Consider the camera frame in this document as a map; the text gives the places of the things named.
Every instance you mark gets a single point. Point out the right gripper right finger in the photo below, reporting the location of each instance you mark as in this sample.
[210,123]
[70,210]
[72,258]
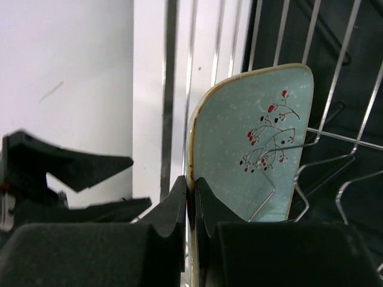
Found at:
[233,252]

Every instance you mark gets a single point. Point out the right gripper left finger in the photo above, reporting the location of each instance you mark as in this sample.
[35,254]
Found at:
[149,252]

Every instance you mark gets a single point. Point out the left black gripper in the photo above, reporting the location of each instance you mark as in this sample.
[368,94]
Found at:
[26,197]

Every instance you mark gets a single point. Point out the light green rectangular plate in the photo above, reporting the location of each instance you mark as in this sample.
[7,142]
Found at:
[245,138]

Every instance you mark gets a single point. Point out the black drip tray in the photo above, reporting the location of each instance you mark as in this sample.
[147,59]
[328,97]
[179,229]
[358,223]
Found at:
[347,205]

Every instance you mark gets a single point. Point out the metal wire dish rack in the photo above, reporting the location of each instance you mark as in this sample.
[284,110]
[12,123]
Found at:
[334,45]

